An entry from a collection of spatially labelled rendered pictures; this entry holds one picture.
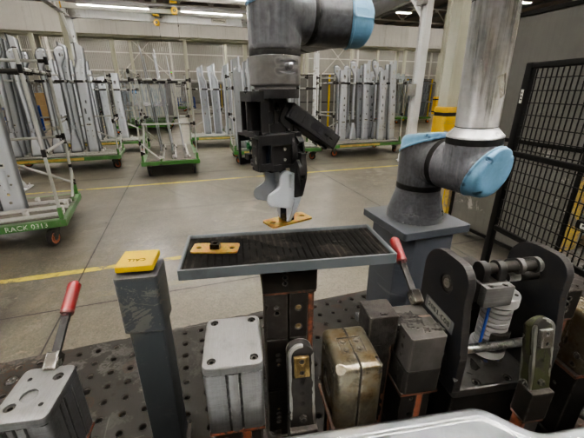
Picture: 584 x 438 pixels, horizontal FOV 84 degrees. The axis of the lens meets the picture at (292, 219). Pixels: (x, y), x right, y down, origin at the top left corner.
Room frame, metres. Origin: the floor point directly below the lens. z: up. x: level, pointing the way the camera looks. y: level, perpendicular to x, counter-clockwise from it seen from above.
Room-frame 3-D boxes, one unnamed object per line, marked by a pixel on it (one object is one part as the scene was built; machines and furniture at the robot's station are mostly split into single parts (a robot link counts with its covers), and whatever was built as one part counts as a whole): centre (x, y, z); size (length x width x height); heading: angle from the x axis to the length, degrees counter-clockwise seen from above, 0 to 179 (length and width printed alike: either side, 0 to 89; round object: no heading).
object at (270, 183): (0.54, 0.04, 1.26); 0.06 x 0.03 x 0.09; 124
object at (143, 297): (0.50, 0.27, 0.92); 0.08 x 0.08 x 0.44; 9
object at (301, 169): (0.52, 0.00, 1.31); 0.05 x 0.02 x 0.09; 34
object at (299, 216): (0.54, 0.01, 1.22); 0.08 x 0.04 x 0.01; 124
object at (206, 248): (0.53, 0.14, 1.17); 0.08 x 0.04 x 0.01; 91
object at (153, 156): (6.68, 2.46, 0.88); 1.91 x 1.00 x 1.76; 19
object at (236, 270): (0.54, 0.01, 1.16); 0.37 x 0.14 x 0.02; 99
